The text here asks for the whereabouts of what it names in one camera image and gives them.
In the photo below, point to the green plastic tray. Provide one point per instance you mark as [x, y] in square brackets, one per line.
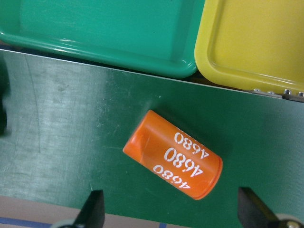
[150, 36]

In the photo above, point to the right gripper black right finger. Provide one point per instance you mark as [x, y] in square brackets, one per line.
[253, 212]

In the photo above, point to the green conveyor belt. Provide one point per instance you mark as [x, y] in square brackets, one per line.
[68, 122]

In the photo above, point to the yellow plastic tray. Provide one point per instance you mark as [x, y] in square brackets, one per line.
[252, 44]

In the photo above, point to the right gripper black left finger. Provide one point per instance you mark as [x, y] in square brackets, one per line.
[92, 214]

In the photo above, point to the orange cylinder marked 4680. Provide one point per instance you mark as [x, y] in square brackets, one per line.
[174, 156]

